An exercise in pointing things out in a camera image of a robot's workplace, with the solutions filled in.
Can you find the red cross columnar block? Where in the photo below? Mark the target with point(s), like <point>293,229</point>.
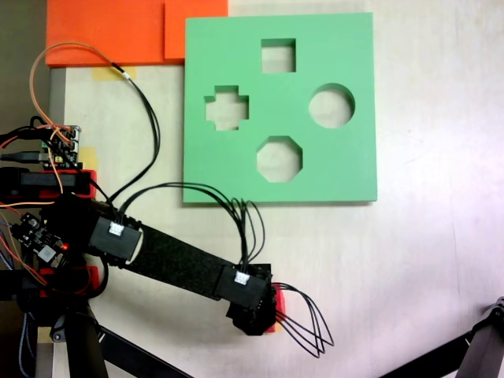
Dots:
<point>282,302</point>

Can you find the green shape hole board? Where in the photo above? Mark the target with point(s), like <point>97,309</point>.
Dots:
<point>283,106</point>

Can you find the orange foam block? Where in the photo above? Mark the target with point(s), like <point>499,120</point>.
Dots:
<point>106,31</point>

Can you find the yellow masking tape strip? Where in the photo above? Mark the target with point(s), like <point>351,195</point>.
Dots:
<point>106,73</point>
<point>90,157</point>

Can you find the black board with inductor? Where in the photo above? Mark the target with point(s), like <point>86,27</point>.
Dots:
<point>35,236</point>

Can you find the notched black tripod leg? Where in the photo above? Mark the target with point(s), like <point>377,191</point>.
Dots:
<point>486,350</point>

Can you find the circuit board with connectors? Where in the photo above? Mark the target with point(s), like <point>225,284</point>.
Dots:
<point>65,155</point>

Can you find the red printed base mount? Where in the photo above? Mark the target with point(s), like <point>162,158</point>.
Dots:
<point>90,183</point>

